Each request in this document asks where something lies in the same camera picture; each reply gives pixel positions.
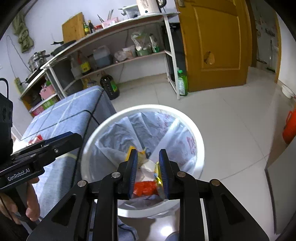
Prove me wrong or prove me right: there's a black frying pan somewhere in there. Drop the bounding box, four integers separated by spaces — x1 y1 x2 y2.
51 40 76 57

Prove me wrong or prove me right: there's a green bottle on floor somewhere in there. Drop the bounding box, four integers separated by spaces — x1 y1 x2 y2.
178 69 188 96

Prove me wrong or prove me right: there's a clear plastic storage box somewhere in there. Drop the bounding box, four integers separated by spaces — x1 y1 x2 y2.
119 4 140 19

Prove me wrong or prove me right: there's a power strip on wall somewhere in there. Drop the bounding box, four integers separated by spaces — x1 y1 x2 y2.
14 77 24 94

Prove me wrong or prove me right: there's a white electric kettle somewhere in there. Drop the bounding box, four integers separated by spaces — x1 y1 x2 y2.
136 0 167 16

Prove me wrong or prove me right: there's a pink chopstick holder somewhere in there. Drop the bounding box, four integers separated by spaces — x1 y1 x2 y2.
101 17 119 29

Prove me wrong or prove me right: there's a soy sauce bottle on shelf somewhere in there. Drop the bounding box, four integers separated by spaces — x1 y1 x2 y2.
77 51 92 75

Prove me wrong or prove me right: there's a bamboo cutting board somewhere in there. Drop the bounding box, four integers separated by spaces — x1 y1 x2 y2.
62 12 85 43

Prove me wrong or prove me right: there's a white paper bag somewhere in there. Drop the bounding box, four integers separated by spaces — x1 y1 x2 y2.
135 159 156 182

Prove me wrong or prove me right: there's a wooden door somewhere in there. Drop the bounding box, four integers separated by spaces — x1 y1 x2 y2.
175 0 252 92

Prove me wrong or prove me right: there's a blue liquid jug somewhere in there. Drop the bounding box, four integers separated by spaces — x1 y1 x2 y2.
93 45 113 69

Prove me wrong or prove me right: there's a red plastic bag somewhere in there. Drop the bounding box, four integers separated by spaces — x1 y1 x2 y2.
133 181 158 197

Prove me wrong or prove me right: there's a wooden side cabinet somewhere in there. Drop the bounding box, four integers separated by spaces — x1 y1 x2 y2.
20 69 61 117

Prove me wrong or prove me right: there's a white metal shelf rack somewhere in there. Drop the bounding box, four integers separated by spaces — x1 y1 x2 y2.
41 11 179 87

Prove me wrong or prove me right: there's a yellow snack wrapper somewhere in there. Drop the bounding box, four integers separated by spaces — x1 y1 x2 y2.
154 162 166 199

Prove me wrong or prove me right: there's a blue checked tablecloth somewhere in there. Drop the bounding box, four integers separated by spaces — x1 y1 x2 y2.
14 85 139 241

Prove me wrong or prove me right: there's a steel steamer pot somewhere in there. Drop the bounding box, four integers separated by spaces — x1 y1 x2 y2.
28 50 50 72

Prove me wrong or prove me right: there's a dark vinegar bottle on floor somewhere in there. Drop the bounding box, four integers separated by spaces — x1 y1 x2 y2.
100 74 120 100

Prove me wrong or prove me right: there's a green cloth hanging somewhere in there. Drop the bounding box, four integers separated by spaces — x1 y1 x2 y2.
12 12 34 53

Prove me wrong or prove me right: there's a red noodle bag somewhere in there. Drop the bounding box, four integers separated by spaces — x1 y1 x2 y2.
28 135 43 145

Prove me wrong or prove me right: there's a yellow red noodle packet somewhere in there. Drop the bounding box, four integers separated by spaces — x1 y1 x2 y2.
124 145 151 167

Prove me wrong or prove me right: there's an orange container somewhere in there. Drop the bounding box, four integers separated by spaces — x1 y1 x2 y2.
282 110 296 145

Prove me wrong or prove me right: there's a person left hand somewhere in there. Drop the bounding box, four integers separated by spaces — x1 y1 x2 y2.
1 177 40 225

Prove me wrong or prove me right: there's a pink plastic basket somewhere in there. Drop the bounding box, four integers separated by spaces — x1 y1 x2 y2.
40 84 56 100

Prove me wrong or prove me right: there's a white trash bin with liner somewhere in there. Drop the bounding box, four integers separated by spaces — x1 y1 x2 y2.
81 104 206 219

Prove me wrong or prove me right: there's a yellow oil jug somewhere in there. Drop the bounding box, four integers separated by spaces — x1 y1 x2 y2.
82 78 97 89

